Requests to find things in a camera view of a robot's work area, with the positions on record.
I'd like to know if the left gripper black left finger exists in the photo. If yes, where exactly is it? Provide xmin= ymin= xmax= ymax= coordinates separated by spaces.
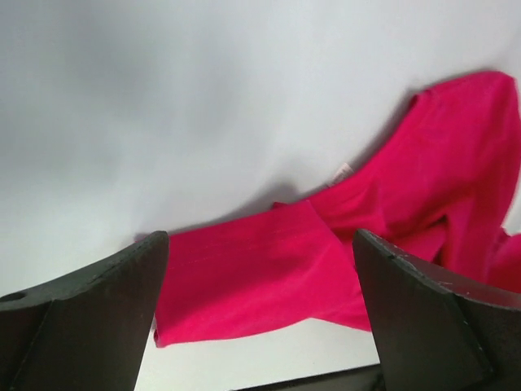
xmin=1 ymin=231 xmax=169 ymax=390

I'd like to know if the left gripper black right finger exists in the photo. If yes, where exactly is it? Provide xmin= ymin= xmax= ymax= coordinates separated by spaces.
xmin=352 ymin=230 xmax=520 ymax=390

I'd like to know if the red t shirt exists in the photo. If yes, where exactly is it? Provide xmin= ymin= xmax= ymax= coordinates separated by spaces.
xmin=154 ymin=71 xmax=520 ymax=348

